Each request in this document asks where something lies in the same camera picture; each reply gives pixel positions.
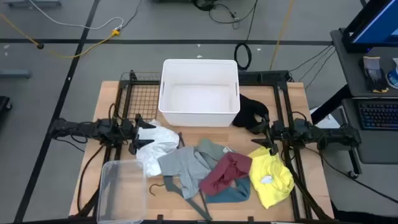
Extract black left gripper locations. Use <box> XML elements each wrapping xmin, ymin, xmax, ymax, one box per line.
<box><xmin>121</xmin><ymin>113</ymin><xmax>157</xmax><ymax>156</ymax></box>

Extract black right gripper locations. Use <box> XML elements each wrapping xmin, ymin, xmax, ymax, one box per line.
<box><xmin>248</xmin><ymin>120</ymin><xmax>286</xmax><ymax>156</ymax></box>

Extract white cloth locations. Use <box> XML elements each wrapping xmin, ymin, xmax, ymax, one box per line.
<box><xmin>136</xmin><ymin>119</ymin><xmax>180</xmax><ymax>178</ymax></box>

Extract black cloth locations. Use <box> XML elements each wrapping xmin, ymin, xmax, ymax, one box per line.
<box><xmin>232</xmin><ymin>93</ymin><xmax>271</xmax><ymax>135</ymax></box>

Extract yellow shirt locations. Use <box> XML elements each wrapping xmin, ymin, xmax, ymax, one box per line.
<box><xmin>248</xmin><ymin>146</ymin><xmax>295</xmax><ymax>210</ymax></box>

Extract maroon cloth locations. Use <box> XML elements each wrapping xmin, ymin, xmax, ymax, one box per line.
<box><xmin>198</xmin><ymin>151</ymin><xmax>253</xmax><ymax>197</ymax></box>

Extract light grey shirt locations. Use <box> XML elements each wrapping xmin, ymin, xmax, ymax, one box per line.
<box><xmin>157</xmin><ymin>146</ymin><xmax>215</xmax><ymax>200</ymax></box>

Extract teal knitted sock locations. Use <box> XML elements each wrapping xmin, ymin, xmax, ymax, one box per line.
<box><xmin>205</xmin><ymin>175</ymin><xmax>252</xmax><ymax>205</ymax></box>

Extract clear plastic container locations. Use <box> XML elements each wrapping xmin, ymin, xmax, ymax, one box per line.
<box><xmin>96</xmin><ymin>159</ymin><xmax>147</xmax><ymax>224</ymax></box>

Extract white perforated plastic bin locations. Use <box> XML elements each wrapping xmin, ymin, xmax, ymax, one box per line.
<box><xmin>157</xmin><ymin>58</ymin><xmax>241</xmax><ymax>128</ymax></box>

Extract grey side desk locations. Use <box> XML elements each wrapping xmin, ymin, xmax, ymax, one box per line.
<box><xmin>330</xmin><ymin>28</ymin><xmax>398</xmax><ymax>98</ymax></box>

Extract black keyboard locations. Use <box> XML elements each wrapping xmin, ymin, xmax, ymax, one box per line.
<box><xmin>341</xmin><ymin>98</ymin><xmax>398</xmax><ymax>165</ymax></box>

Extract grey work gloves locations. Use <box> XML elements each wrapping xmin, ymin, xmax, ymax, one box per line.
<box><xmin>358</xmin><ymin>55</ymin><xmax>389</xmax><ymax>93</ymax></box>

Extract grey floor foot bar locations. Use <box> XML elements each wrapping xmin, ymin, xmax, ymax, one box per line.
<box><xmin>2</xmin><ymin>0</ymin><xmax>62</xmax><ymax>9</ymax></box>
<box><xmin>0</xmin><ymin>70</ymin><xmax>32</xmax><ymax>79</ymax></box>

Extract white and blue wipes tub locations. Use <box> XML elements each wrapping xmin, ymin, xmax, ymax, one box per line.
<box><xmin>385</xmin><ymin>57</ymin><xmax>398</xmax><ymax>90</ymax></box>

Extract black computer monitor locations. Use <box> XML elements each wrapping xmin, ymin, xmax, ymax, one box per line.
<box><xmin>341</xmin><ymin>0</ymin><xmax>398</xmax><ymax>54</ymax></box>

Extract black wire basket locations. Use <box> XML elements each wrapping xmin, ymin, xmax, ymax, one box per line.
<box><xmin>119</xmin><ymin>70</ymin><xmax>162</xmax><ymax>122</ymax></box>

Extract grey tray frame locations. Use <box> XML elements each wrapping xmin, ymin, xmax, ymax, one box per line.
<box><xmin>148</xmin><ymin>132</ymin><xmax>214</xmax><ymax>221</ymax></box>

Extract black table frame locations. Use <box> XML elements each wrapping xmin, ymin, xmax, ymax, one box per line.
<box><xmin>74</xmin><ymin>70</ymin><xmax>335</xmax><ymax>222</ymax></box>

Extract black cart frame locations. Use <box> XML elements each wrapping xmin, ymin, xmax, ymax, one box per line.
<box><xmin>310</xmin><ymin>83</ymin><xmax>363</xmax><ymax>180</ymax></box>

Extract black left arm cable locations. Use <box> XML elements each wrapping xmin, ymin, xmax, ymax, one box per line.
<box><xmin>76</xmin><ymin>144</ymin><xmax>105</xmax><ymax>215</ymax></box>

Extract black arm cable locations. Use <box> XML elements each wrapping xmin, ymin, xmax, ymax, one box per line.
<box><xmin>76</xmin><ymin>144</ymin><xmax>105</xmax><ymax>215</ymax></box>
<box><xmin>317</xmin><ymin>146</ymin><xmax>398</xmax><ymax>205</ymax></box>

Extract coiled black cable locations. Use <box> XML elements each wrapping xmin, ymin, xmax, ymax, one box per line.
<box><xmin>233</xmin><ymin>0</ymin><xmax>259</xmax><ymax>72</ymax></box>

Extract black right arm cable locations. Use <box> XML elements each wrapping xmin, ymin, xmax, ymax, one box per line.
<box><xmin>317</xmin><ymin>146</ymin><xmax>398</xmax><ymax>205</ymax></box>

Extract yellow floor cable with plug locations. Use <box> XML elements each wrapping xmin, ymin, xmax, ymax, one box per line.
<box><xmin>0</xmin><ymin>12</ymin><xmax>121</xmax><ymax>59</ymax></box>

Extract long yellow hanging cable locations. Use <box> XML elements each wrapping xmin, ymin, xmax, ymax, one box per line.
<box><xmin>269</xmin><ymin>0</ymin><xmax>295</xmax><ymax>71</ymax></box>

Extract tangled black cable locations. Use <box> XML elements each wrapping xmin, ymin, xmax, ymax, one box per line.
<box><xmin>192</xmin><ymin>0</ymin><xmax>259</xmax><ymax>30</ymax></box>

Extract white floor cable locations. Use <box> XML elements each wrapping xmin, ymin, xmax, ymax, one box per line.
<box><xmin>29</xmin><ymin>0</ymin><xmax>124</xmax><ymax>31</ymax></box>

